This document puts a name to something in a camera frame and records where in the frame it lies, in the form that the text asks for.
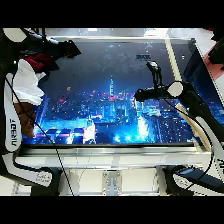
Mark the red garment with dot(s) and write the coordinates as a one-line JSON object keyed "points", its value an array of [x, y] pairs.
{"points": [[38, 61]]}

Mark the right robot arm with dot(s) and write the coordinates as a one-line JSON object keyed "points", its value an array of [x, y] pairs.
{"points": [[196, 105]]}

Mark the brown garment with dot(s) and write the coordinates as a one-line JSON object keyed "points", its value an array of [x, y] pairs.
{"points": [[26, 120]]}

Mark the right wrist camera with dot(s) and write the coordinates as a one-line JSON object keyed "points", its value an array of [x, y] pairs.
{"points": [[154, 66]]}

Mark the silver frame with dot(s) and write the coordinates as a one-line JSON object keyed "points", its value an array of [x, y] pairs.
{"points": [[113, 156]]}

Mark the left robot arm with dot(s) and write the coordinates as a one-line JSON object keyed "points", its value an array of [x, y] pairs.
{"points": [[12, 113]]}

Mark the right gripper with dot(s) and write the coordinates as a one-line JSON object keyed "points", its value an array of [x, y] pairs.
{"points": [[150, 94]]}

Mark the white garment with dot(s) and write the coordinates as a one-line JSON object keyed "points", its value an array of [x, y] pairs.
{"points": [[25, 85]]}

